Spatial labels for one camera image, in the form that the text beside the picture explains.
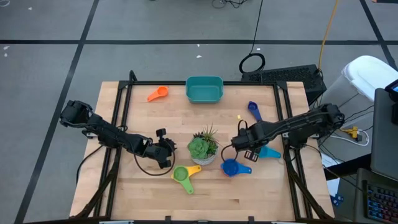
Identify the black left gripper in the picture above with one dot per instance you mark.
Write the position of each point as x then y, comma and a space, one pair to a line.
157, 151

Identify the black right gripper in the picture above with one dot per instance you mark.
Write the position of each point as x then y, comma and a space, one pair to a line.
245, 138

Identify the green measuring cup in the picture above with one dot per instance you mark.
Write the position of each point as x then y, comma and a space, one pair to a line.
180, 173

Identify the teal measuring cup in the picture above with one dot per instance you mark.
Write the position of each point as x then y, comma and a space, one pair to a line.
270, 152

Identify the yellow measuring cup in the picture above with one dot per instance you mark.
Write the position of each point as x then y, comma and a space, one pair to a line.
194, 169

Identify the medium blue measuring cup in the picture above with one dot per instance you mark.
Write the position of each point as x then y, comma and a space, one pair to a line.
230, 168

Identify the orange measuring cup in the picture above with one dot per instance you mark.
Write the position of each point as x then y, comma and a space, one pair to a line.
161, 91

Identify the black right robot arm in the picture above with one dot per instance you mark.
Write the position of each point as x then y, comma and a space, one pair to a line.
295, 123

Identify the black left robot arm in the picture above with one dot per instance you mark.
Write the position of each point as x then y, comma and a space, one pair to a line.
105, 132

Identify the teal plastic basket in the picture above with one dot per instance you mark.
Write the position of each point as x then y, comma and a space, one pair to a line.
203, 93

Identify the green succulent plant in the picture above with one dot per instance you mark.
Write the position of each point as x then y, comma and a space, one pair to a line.
197, 147

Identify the white triangle-patterned plant pot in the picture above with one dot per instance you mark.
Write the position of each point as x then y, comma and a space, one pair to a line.
203, 161

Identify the white paper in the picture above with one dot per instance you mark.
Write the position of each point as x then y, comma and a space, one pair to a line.
332, 186

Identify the yellow plug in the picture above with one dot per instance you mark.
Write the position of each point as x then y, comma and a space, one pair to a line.
353, 132

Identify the small blue items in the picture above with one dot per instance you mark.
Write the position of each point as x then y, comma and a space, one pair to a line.
337, 199

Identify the white lidded bin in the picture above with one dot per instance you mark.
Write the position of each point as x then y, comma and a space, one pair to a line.
370, 74

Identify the grey laptop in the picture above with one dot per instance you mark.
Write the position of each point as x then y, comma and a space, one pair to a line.
385, 140

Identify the backlit keyboard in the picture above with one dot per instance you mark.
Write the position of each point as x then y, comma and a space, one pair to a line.
382, 205

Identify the small screen device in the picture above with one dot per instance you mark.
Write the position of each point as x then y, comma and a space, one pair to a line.
393, 90

